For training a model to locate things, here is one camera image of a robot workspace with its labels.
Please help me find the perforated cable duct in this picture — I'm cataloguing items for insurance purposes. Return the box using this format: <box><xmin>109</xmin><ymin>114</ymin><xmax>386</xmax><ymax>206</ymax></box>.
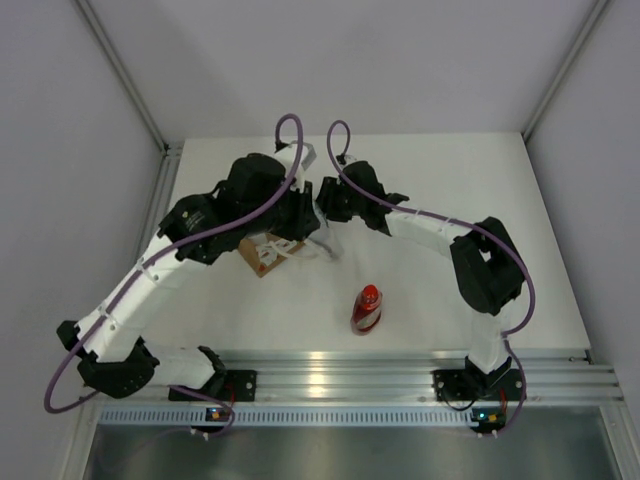
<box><xmin>99</xmin><ymin>406</ymin><xmax>498</xmax><ymax>427</ymax></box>

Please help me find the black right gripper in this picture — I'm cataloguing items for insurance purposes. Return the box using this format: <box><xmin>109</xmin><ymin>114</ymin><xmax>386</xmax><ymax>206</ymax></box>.
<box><xmin>313</xmin><ymin>178</ymin><xmax>366</xmax><ymax>223</ymax></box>

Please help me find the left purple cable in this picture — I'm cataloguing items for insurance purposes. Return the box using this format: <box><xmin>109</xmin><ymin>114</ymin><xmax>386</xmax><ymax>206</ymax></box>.
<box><xmin>43</xmin><ymin>113</ymin><xmax>307</xmax><ymax>441</ymax></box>

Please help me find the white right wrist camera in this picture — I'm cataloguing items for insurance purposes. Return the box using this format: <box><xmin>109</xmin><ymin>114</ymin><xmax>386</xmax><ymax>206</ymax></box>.
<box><xmin>336</xmin><ymin>153</ymin><xmax>358</xmax><ymax>169</ymax></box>

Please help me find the clear plastic tube pack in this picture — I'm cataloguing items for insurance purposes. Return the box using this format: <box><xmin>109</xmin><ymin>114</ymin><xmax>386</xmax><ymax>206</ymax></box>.
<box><xmin>314</xmin><ymin>228</ymin><xmax>344</xmax><ymax>261</ymax></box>

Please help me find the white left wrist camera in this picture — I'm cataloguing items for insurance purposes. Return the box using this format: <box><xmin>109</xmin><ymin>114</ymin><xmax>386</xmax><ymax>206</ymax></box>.
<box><xmin>274</xmin><ymin>141</ymin><xmax>316</xmax><ymax>192</ymax></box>

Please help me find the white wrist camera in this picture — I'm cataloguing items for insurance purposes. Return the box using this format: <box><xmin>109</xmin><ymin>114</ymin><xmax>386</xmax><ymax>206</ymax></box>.
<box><xmin>274</xmin><ymin>141</ymin><xmax>316</xmax><ymax>192</ymax></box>
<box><xmin>336</xmin><ymin>153</ymin><xmax>358</xmax><ymax>169</ymax></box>

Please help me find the red shampoo bottle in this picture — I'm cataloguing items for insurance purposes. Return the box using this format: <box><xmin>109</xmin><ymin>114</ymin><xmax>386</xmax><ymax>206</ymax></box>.
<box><xmin>350</xmin><ymin>284</ymin><xmax>383</xmax><ymax>335</ymax></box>

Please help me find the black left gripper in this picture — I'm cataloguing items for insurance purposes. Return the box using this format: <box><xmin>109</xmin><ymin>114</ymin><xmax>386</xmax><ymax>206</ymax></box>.
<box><xmin>239</xmin><ymin>174</ymin><xmax>319</xmax><ymax>241</ymax></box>

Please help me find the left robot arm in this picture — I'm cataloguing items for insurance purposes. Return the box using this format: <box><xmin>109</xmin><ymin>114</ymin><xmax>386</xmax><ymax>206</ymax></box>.
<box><xmin>57</xmin><ymin>144</ymin><xmax>320</xmax><ymax>400</ymax></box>

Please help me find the aluminium rail base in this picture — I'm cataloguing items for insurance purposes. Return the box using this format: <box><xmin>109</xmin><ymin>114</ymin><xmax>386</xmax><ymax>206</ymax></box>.
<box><xmin>77</xmin><ymin>348</ymin><xmax>626</xmax><ymax>404</ymax></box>

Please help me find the burlap watermelon canvas bag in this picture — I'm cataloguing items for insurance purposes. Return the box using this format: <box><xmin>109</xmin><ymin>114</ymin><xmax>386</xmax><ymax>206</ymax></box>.
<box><xmin>237</xmin><ymin>234</ymin><xmax>320</xmax><ymax>278</ymax></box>

